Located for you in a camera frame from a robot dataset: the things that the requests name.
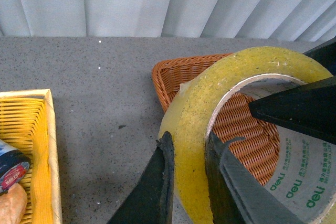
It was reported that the yellow tape roll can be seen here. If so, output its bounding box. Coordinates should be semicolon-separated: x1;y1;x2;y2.
160;47;335;223

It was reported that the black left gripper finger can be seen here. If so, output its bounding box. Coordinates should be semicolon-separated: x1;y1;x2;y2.
205;132;302;223
303;38;336;76
249;76;335;144
108;131;174;223

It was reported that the yellow woven basket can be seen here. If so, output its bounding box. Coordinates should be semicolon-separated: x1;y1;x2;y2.
1;89;62;223

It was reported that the toy bread loaf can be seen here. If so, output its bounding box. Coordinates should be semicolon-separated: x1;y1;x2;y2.
1;183;28;223

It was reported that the brown wicker basket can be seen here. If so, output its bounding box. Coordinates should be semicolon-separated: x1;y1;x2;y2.
152;54;279;188

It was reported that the small red-labelled can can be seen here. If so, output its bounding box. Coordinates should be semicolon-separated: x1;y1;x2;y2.
0;140;31;194

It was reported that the grey pleated curtain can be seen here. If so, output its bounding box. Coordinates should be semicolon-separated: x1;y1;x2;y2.
1;0;335;41

